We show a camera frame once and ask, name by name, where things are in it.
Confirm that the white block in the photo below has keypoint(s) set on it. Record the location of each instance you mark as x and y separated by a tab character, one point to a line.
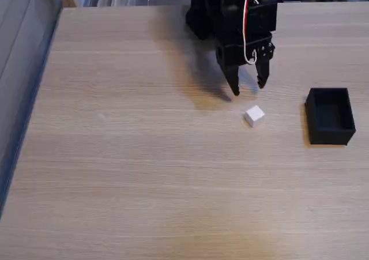
254	115

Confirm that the black open box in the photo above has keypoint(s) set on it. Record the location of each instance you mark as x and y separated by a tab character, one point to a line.
331	133

